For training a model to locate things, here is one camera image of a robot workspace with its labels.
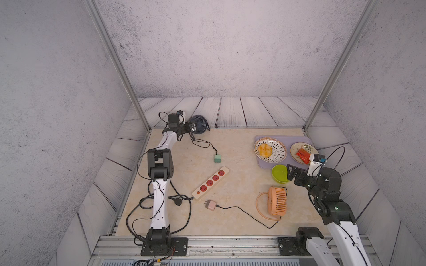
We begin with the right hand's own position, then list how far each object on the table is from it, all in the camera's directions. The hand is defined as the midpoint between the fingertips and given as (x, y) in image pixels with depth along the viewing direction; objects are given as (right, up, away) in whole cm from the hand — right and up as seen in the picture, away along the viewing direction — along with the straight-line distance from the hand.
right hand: (298, 167), depth 74 cm
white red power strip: (-39, -10, +18) cm, 44 cm away
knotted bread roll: (-6, +5, +30) cm, 31 cm away
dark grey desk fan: (-47, +23, +38) cm, 65 cm away
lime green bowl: (-2, -7, +19) cm, 20 cm away
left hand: (-50, +22, +37) cm, 66 cm away
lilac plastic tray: (+12, +11, +37) cm, 41 cm away
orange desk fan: (-8, -17, +3) cm, 19 cm away
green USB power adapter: (-36, 0, +30) cm, 47 cm away
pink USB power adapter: (-39, -21, +10) cm, 46 cm away
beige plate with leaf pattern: (+22, +7, +34) cm, 41 cm away
